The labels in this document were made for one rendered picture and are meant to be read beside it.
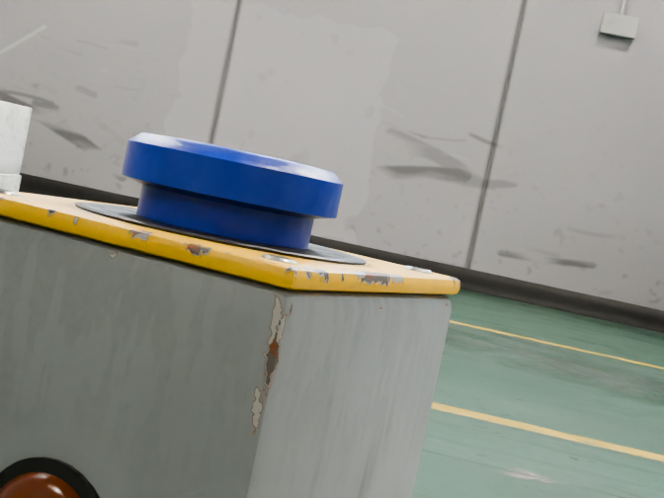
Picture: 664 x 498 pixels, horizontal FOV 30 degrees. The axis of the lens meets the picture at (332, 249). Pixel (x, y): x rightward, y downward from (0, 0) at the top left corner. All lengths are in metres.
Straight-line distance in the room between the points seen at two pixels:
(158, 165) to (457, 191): 5.06
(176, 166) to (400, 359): 0.05
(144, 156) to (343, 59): 5.15
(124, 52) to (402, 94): 1.24
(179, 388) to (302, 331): 0.02
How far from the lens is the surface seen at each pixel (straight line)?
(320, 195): 0.22
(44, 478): 0.21
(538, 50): 5.31
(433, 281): 0.23
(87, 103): 5.62
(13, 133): 3.29
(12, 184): 3.34
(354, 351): 0.21
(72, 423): 0.20
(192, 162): 0.21
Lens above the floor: 0.33
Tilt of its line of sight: 3 degrees down
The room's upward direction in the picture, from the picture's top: 12 degrees clockwise
